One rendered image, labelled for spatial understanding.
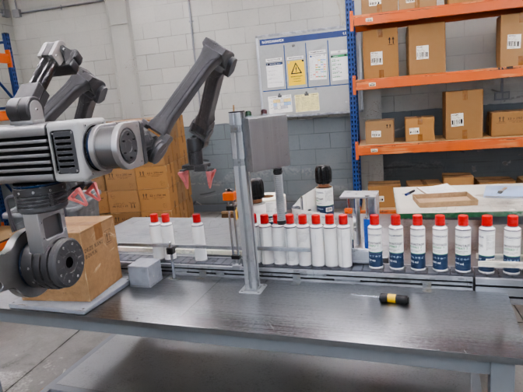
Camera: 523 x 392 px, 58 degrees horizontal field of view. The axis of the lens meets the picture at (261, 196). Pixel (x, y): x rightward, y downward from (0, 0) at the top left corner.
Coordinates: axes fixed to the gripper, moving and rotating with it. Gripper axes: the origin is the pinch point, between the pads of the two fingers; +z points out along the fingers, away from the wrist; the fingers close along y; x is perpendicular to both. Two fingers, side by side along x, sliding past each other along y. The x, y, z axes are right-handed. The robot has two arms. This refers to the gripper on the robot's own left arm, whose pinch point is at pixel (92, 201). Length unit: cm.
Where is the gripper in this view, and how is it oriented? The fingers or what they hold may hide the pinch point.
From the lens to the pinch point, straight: 210.1
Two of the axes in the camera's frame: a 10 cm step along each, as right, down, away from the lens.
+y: 2.2, -2.1, 9.5
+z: 6.8, 7.4, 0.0
